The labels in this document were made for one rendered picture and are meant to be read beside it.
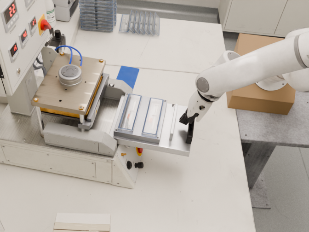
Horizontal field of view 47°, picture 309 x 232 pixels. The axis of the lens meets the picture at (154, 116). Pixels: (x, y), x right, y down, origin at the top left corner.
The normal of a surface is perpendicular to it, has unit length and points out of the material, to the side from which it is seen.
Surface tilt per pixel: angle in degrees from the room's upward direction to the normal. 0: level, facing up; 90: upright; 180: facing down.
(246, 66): 47
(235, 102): 90
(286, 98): 43
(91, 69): 0
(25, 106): 90
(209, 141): 0
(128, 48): 0
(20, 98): 90
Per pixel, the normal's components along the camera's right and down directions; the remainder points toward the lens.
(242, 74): -0.02, 0.18
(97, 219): 0.07, -0.65
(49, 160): -0.16, 0.72
